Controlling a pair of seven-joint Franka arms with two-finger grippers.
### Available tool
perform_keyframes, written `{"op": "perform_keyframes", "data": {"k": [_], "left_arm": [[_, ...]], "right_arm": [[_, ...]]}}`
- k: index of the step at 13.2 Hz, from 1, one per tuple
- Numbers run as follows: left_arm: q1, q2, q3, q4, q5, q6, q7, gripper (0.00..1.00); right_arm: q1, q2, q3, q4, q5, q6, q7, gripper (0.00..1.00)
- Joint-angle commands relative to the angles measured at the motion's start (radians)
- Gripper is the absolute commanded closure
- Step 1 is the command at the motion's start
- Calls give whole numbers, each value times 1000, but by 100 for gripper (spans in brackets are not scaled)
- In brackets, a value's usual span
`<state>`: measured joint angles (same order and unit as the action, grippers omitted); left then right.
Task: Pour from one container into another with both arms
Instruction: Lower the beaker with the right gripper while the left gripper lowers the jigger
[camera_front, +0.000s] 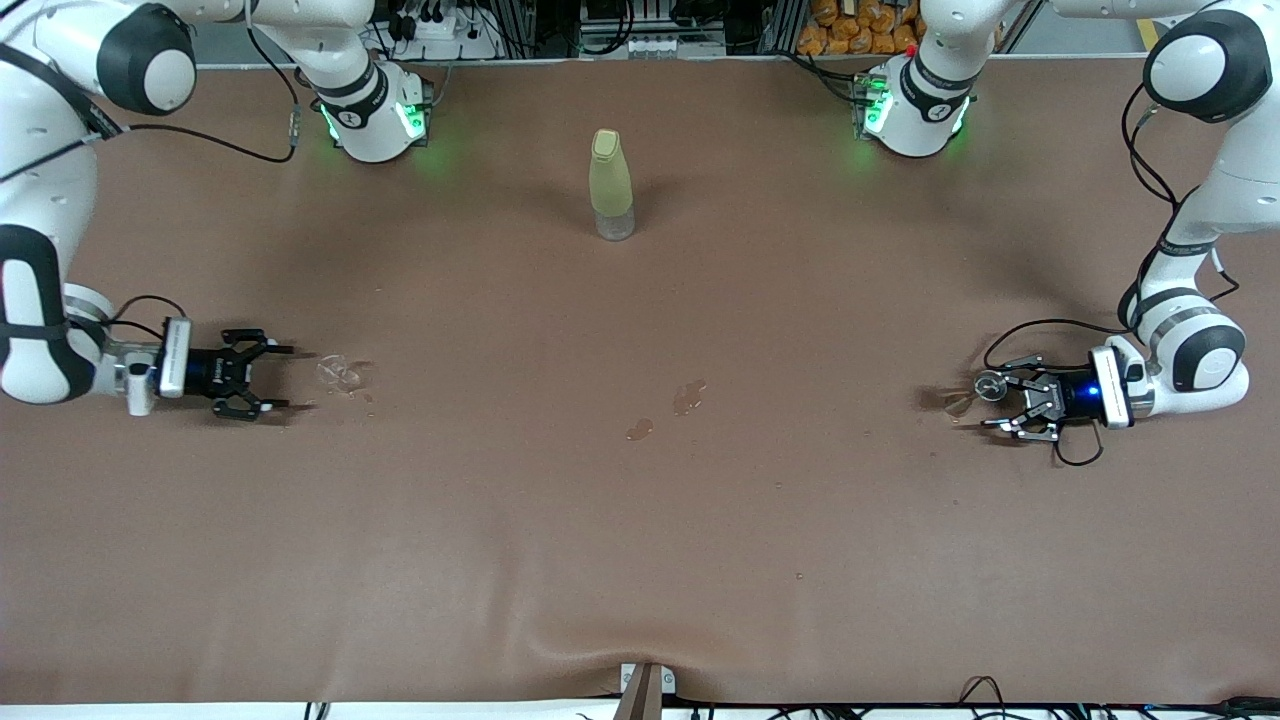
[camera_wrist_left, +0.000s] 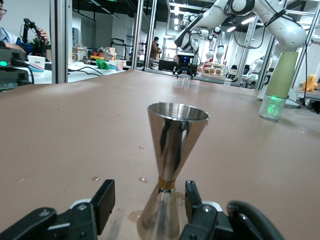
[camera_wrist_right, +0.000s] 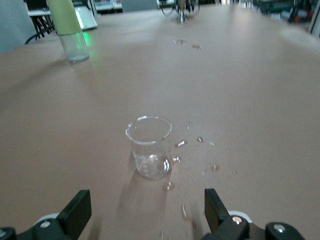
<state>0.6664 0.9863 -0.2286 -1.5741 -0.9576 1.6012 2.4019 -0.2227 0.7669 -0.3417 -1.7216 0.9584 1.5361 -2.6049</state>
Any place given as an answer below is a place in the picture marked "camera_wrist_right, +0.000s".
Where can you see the shiny steel jigger cup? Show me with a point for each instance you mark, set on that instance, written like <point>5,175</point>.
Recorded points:
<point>182,17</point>

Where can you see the clear glass measuring beaker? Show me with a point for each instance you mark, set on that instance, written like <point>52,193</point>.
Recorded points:
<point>150,165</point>

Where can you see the yellow-green capped bottle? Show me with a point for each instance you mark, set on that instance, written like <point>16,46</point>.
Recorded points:
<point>66,20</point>

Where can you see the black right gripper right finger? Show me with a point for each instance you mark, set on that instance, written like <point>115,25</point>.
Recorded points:
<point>217,215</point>

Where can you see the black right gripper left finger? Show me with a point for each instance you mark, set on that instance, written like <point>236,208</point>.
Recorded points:
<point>72,215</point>

